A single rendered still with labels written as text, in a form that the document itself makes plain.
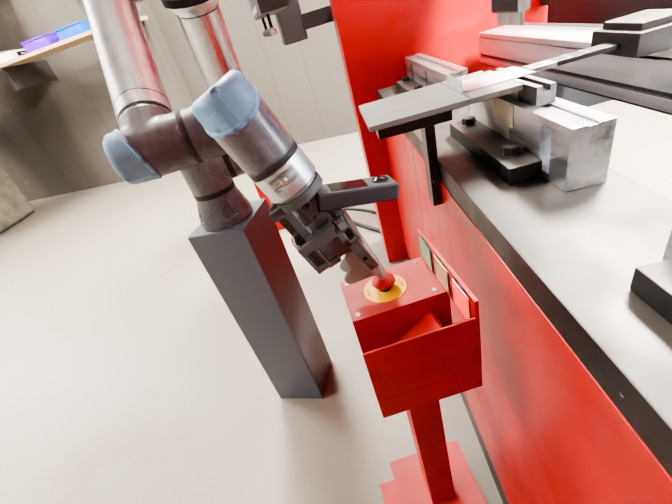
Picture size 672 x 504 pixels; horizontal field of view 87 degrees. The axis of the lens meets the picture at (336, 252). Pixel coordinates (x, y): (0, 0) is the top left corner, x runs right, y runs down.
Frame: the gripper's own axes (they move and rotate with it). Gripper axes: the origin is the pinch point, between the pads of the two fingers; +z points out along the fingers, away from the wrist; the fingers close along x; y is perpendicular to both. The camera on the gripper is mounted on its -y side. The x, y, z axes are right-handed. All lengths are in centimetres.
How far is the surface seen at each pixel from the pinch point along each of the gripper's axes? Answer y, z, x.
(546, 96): -36.8, -4.1, -8.4
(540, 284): -15.3, 0.4, 17.8
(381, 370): 6.8, 2.7, 14.6
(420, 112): -20.2, -12.1, -15.0
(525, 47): -64, 8, -58
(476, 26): -74, 8, -102
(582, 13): -92, 17, -74
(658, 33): -58, 0, -12
